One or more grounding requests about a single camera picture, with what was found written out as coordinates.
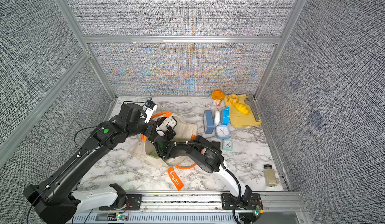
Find canvas bag orange handles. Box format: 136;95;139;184
129;111;198;191

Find blue rectangular alarm clock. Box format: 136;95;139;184
203;110;215;134

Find light blue square alarm clock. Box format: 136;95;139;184
215;125;231;140

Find white round alarm clock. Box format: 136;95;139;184
213;111;221;127

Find mint green alarm clock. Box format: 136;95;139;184
222;139;233;151

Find black square alarm clock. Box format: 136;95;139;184
157;116;177;131

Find small black square clock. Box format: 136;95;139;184
212;141;221;149

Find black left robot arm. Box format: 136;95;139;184
23;100;157;224

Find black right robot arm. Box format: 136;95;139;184
148;127;257;209

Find orange lid instant noodle cup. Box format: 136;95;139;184
212;90;226;107

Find yellow cutting board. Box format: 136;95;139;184
224;95;262;127

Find yellow bundt cake toy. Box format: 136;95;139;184
227;94;239;106

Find yellow bread loaf toy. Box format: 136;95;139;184
234;103;250;115

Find grey metal wrench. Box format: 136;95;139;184
244;94;261;122

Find pale spice jar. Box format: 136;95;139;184
264;164;277;187

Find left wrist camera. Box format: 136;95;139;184
143;99;157;124

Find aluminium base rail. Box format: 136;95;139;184
69;191;312;224

